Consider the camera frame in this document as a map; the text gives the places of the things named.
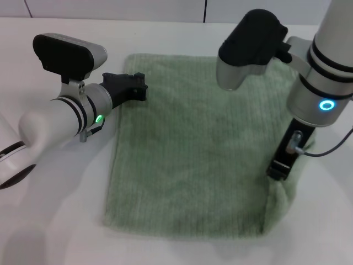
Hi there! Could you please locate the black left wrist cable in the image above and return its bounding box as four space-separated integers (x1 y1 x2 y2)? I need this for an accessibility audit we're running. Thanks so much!
79 120 105 143

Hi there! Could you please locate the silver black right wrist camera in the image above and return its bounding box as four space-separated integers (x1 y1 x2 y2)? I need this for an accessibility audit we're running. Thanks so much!
216 8 314 92

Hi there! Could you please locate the green terry towel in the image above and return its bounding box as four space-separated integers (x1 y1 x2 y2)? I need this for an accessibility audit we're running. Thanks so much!
102 52 317 239

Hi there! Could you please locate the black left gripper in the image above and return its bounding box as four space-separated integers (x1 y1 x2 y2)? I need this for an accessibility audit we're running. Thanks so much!
101 72 148 109

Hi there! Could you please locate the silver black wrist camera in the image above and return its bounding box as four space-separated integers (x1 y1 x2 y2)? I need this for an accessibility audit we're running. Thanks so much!
216 8 314 92
32 33 108 102

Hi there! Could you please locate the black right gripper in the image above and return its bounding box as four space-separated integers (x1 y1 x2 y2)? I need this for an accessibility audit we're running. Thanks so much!
265 119 315 182

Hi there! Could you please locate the grey right wrist cable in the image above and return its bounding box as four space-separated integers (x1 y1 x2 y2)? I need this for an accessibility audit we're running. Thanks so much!
285 130 353 157

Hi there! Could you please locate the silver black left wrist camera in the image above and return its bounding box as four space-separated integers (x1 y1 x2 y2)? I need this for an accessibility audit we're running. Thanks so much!
32 33 108 102

